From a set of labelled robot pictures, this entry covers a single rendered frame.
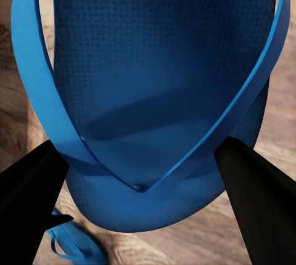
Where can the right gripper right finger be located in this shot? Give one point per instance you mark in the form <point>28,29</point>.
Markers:
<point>263,199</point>

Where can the sandal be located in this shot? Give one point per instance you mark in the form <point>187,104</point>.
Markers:
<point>79,246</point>
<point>142,92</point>

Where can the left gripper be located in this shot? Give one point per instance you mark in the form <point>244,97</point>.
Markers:
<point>56,220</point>

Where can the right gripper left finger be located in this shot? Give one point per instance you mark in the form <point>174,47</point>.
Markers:
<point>29,190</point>

